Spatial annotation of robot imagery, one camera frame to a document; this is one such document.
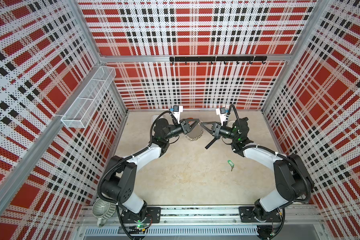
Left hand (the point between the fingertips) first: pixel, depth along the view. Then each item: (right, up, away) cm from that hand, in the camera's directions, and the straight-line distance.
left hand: (199, 122), depth 75 cm
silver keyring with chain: (-1, -9, +9) cm, 13 cm away
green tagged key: (+21, -26, +17) cm, 38 cm away
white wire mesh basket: (-72, +7, +16) cm, 74 cm away
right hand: (+1, -2, 0) cm, 2 cm away
